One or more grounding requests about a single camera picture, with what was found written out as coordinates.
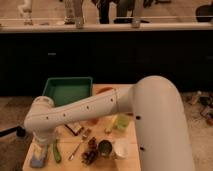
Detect brown chocolate box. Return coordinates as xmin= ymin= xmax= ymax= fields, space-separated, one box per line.
xmin=66 ymin=123 xmax=84 ymax=136

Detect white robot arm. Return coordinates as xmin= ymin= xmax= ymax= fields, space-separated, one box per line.
xmin=24 ymin=76 xmax=195 ymax=171

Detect metal can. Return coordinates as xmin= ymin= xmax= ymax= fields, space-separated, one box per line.
xmin=98 ymin=140 xmax=113 ymax=158

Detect blue grey cloth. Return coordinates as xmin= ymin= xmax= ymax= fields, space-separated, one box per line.
xmin=30 ymin=144 xmax=48 ymax=168

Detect black chair part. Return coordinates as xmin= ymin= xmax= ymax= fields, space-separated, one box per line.
xmin=0 ymin=126 xmax=26 ymax=137

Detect dark red grapes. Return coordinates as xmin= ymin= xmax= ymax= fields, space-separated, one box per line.
xmin=82 ymin=137 xmax=98 ymax=165

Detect orange fruit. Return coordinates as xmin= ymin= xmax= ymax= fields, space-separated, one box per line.
xmin=88 ymin=119 xmax=99 ymax=125

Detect green pepper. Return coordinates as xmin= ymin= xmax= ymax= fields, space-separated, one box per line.
xmin=52 ymin=140 xmax=62 ymax=163

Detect white plastic cup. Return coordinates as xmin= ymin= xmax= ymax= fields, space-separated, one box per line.
xmin=114 ymin=138 xmax=129 ymax=159

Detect green plastic cup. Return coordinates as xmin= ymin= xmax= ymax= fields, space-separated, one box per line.
xmin=115 ymin=114 xmax=129 ymax=131

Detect green plastic tray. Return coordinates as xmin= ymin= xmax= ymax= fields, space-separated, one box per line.
xmin=42 ymin=77 xmax=93 ymax=107

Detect red bowl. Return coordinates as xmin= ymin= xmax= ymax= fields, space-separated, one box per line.
xmin=97 ymin=87 xmax=113 ymax=94

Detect yellow banana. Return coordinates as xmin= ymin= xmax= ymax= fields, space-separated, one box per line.
xmin=104 ymin=115 xmax=119 ymax=135

